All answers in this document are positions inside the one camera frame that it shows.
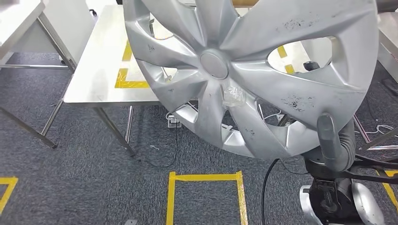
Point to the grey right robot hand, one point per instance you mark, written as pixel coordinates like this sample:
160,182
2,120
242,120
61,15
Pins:
345,155

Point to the silver plastic wheel hubcap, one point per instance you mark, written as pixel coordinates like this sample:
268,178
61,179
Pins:
264,77

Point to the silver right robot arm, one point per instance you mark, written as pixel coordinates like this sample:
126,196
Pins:
367,202

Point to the yellow workbench tape outline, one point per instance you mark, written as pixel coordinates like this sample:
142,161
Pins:
130,84

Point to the steel workbench table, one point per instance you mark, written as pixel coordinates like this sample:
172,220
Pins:
99,62

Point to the yellow floor tape square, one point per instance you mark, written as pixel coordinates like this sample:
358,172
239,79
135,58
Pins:
390,192
9,180
205,177

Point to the grey floor power socket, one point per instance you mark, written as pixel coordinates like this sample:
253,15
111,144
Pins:
174,122

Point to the white thread scrap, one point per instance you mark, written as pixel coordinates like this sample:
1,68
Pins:
154,147

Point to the white partition panel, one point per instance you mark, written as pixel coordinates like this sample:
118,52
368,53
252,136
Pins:
71,28

